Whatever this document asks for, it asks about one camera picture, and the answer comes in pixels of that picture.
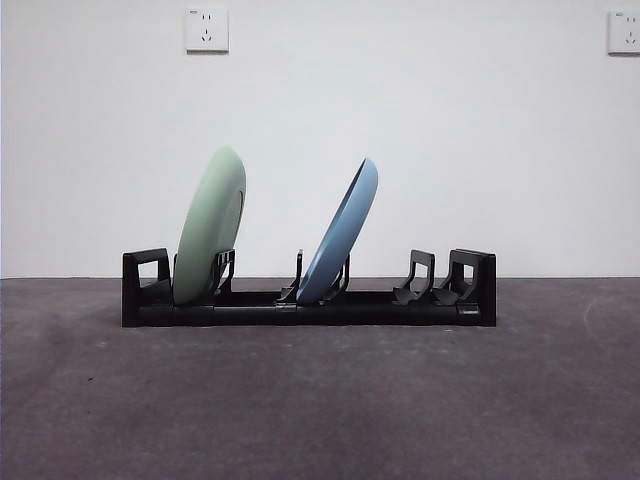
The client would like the blue plate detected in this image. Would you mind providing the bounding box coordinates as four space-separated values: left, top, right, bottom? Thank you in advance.
295 157 380 305

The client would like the pale green plate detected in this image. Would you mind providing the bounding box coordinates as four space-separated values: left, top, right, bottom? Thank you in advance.
173 145 249 306

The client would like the black plate rack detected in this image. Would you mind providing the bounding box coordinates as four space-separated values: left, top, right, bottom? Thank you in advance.
121 247 499 329

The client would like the white wall socket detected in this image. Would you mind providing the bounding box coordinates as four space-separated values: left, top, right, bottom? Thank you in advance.
607 10 640 56
185 7 230 55

